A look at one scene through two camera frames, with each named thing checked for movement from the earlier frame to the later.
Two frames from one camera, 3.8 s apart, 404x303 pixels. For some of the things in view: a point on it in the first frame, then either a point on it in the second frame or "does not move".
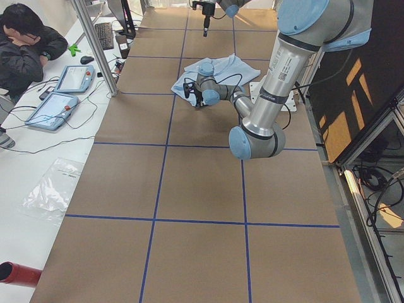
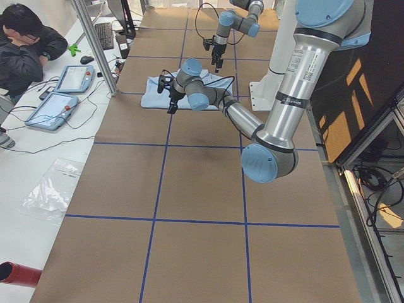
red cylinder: (14, 273) does not move
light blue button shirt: (230, 70) -> (151, 98)
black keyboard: (105, 35) does not move
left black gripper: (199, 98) -> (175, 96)
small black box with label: (123, 44) does not move
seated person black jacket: (26, 45) does not move
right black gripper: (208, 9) -> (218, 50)
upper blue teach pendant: (76, 79) does not move
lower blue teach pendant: (52, 111) does not move
